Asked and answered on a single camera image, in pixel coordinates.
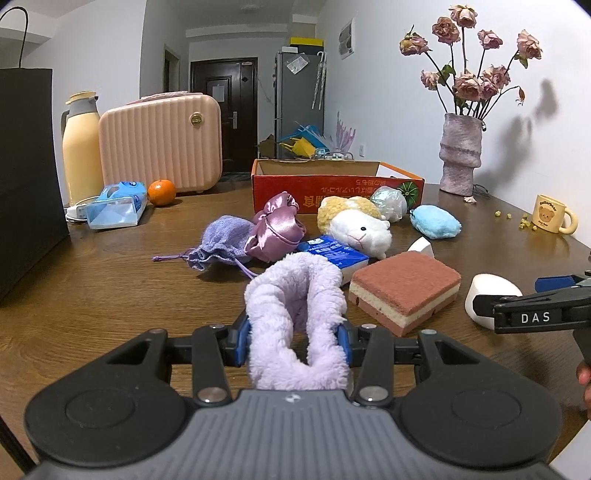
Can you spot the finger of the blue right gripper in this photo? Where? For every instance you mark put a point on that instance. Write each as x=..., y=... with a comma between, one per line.
x=545, y=284

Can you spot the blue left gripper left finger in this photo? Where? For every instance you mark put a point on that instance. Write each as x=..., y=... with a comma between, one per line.
x=238, y=340

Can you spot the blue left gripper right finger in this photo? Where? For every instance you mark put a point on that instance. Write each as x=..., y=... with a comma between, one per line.
x=352, y=340

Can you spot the fluffy lilac plush headband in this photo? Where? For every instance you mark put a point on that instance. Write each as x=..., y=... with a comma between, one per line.
x=295, y=308

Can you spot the yellow white plush toy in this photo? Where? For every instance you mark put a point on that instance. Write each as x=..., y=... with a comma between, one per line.
x=355, y=222

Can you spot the pink satin bonnet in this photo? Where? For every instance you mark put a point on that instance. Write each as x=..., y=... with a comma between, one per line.
x=277, y=230

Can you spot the fluffy light blue puff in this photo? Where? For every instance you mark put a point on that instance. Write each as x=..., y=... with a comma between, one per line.
x=434, y=222

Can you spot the person's right hand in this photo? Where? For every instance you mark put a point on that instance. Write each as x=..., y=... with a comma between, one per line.
x=583, y=373

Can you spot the white round object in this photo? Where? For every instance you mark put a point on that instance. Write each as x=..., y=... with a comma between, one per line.
x=488, y=284

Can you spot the yellow bear mug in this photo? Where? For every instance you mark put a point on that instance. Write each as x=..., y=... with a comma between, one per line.
x=554, y=216

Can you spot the brown layered sponge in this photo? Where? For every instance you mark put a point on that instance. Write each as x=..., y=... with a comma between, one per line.
x=405, y=290

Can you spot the blue white tissue packet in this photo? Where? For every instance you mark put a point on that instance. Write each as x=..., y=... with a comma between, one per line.
x=348, y=259

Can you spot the white wedge object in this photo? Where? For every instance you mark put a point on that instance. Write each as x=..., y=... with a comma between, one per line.
x=423, y=246

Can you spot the iridescent plastic bag ball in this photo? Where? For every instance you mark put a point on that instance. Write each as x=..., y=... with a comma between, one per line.
x=390, y=202

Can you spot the red cardboard box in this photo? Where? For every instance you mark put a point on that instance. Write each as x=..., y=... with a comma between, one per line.
x=310, y=181

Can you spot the purple textured vase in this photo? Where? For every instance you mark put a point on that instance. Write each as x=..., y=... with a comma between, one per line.
x=460, y=151

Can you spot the orange fruit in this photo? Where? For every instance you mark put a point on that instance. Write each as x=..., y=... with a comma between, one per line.
x=161, y=192

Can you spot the blue tissue pack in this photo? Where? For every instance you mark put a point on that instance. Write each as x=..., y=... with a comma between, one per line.
x=117, y=206

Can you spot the yellow blue bags pile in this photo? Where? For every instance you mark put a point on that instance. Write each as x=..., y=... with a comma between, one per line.
x=306, y=142

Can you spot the purple decorative feathers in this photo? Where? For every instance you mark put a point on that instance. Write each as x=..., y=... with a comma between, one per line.
x=344, y=136

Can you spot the dried pink roses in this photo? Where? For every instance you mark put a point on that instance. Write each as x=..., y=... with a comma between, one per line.
x=464, y=84

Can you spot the pink ribbed suitcase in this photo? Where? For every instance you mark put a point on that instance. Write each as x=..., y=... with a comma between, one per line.
x=169, y=136

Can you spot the black paper bag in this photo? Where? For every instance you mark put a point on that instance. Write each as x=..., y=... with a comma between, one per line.
x=32, y=217

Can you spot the grey refrigerator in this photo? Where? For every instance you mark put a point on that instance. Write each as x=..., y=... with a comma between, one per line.
x=294, y=91

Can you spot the dark entrance door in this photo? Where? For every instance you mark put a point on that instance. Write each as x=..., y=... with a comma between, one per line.
x=233, y=85

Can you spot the yellow thermos jug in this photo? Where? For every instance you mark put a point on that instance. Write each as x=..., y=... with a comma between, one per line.
x=80, y=146

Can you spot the yellow box on refrigerator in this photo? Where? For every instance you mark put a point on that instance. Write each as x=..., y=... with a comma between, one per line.
x=306, y=41

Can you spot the purple drawstring pouch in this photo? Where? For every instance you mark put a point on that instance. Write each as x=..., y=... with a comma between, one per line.
x=223, y=242

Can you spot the wall electrical panel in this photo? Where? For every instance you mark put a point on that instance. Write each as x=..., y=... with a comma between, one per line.
x=347, y=40

